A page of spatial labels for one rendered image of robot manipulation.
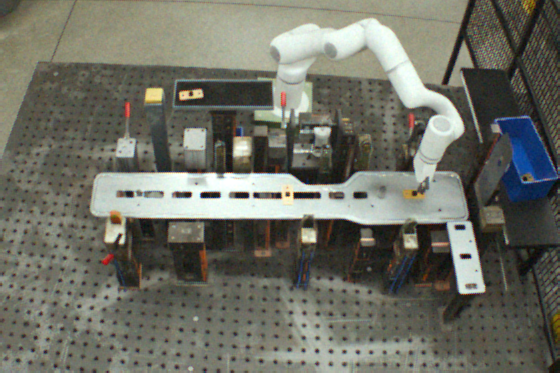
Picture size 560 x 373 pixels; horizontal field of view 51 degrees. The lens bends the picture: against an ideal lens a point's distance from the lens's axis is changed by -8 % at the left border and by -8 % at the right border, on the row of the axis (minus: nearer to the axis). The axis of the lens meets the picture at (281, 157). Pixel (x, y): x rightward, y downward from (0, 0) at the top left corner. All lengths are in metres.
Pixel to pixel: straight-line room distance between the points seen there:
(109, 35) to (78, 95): 1.40
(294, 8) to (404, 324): 2.74
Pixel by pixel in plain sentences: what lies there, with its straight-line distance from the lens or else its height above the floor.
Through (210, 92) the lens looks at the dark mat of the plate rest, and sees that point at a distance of 2.34.
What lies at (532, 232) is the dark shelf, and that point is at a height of 1.03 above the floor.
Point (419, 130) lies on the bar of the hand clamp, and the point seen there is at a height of 1.21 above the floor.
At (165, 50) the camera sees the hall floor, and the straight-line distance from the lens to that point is 4.22.
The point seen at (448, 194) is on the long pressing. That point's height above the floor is 1.00.
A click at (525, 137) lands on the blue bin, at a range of 2.58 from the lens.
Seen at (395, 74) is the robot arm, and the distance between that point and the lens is 2.03.
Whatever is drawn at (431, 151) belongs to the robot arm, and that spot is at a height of 1.31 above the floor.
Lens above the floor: 2.87
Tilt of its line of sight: 53 degrees down
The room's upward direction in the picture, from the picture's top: 5 degrees clockwise
